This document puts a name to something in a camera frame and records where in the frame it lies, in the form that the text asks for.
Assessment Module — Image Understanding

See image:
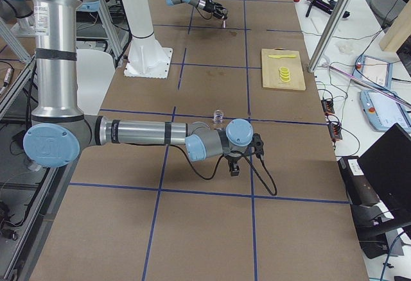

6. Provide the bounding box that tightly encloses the black box on table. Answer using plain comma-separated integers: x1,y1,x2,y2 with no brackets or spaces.
338,156,380,207

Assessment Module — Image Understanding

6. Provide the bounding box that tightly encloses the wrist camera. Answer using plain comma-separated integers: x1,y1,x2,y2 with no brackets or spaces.
252,133,265,161

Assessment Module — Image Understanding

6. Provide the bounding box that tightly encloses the aluminium frame post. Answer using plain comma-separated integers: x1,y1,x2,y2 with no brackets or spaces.
308,0,350,72

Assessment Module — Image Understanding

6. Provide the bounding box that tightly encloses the metal rod green clip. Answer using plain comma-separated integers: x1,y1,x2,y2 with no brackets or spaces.
321,64,410,108

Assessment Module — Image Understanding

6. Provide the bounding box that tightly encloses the black computer monitor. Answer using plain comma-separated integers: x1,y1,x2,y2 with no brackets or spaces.
358,123,410,219

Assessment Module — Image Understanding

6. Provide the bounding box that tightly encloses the wooden plank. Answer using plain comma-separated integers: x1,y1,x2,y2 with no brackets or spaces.
380,0,410,52

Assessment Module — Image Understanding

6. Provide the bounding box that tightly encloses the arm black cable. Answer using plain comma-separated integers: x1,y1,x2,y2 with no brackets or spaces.
166,144,279,197

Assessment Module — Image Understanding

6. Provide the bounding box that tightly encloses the lemon slice two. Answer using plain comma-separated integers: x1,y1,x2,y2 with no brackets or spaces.
279,70,290,77

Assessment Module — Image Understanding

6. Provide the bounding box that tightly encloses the lemon slice one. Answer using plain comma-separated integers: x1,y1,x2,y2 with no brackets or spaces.
279,67,290,74

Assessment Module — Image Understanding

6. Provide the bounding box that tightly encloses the blue teach pendant near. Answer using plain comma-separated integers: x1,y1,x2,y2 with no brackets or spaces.
360,90,410,133

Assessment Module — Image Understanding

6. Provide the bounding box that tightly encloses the bamboo cutting board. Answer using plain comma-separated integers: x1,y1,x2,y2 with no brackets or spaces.
261,49,306,91

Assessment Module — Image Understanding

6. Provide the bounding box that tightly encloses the clear glass measuring cup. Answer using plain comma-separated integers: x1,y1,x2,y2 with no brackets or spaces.
213,109,224,124

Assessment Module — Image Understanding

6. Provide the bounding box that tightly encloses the lemon slice four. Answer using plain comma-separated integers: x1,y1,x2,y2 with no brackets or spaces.
280,77,290,83

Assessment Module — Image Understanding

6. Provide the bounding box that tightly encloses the yellow plastic knife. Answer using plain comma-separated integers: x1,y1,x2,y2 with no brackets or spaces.
267,54,297,59

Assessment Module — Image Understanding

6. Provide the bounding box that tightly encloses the blue teach pendant far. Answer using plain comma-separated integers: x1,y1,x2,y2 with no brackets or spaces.
353,55,394,89

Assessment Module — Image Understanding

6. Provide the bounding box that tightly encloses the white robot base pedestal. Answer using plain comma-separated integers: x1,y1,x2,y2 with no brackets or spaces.
121,0,173,79

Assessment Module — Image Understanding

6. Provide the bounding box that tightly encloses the blue teach pendant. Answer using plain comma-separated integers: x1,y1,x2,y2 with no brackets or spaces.
360,90,410,133
353,55,394,89

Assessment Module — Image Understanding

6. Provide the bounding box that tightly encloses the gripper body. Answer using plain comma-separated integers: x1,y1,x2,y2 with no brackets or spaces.
224,151,244,164
205,0,225,17

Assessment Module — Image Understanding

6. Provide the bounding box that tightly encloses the black handheld tool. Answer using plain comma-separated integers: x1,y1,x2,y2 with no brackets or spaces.
305,0,337,17

